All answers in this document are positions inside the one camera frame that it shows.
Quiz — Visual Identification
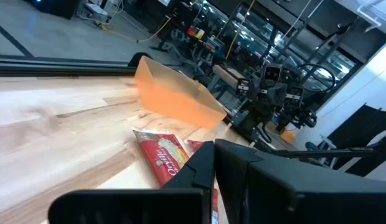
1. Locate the black fabric screen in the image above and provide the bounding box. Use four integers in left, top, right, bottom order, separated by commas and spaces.
328, 104, 386, 177

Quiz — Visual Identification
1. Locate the black table edge rail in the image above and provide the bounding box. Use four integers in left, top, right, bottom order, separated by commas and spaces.
0, 55, 141, 78

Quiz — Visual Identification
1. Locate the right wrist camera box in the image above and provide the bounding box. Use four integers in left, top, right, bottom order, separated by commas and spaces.
263, 63, 283, 83

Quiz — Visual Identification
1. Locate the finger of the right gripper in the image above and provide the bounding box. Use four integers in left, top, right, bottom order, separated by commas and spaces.
268, 82, 288, 108
249, 79, 270, 104

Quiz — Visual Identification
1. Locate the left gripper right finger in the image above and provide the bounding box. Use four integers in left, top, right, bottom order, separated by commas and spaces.
214, 138, 386, 224

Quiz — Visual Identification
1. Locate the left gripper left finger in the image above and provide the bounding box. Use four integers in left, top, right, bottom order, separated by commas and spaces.
48, 141, 216, 224

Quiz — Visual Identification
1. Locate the black looped cable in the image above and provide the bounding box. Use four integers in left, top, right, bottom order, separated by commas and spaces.
297, 63, 337, 94

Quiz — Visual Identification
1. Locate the yellow floor cable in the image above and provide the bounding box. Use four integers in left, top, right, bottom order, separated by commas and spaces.
93, 15, 172, 44

